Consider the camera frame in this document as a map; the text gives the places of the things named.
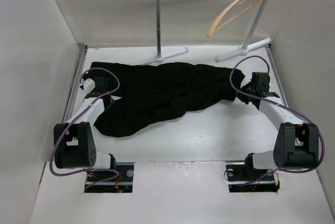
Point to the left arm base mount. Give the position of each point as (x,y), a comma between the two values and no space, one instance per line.
(106,182)

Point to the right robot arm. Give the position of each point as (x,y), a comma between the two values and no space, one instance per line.
(297,143)

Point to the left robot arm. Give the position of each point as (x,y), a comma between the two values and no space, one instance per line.
(74,141)

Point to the black trousers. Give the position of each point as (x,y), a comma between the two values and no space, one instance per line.
(149,94)

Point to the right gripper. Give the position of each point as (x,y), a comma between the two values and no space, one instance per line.
(241,93)

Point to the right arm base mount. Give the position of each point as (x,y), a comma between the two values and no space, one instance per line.
(242,179)

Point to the beige plastic hanger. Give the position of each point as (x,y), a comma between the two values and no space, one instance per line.
(229,13)

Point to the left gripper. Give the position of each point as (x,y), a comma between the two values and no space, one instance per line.
(108,107)

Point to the white clothes rack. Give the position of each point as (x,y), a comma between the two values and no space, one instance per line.
(170,24)

